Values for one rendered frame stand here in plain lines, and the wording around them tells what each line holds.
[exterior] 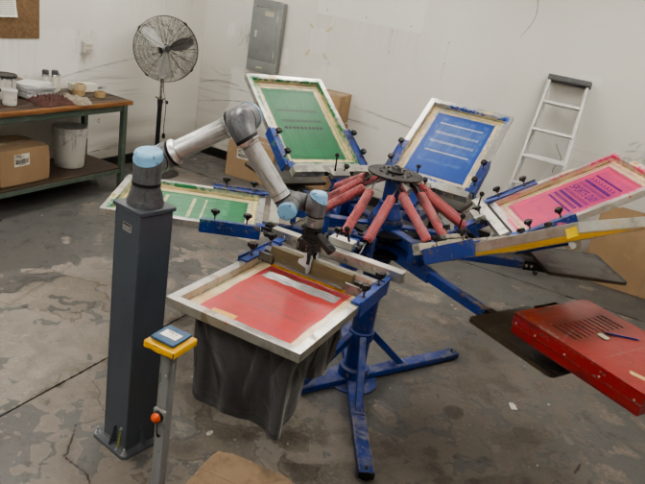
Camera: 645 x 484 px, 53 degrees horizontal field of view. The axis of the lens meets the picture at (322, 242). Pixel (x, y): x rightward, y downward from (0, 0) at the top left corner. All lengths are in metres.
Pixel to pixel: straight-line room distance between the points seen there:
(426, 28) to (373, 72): 0.70
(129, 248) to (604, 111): 4.78
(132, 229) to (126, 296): 0.31
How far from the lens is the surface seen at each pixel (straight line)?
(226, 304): 2.54
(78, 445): 3.36
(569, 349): 2.52
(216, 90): 8.05
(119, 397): 3.17
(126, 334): 2.97
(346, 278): 2.72
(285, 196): 2.57
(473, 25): 6.69
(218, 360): 2.58
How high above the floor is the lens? 2.15
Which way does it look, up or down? 21 degrees down
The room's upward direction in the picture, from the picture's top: 10 degrees clockwise
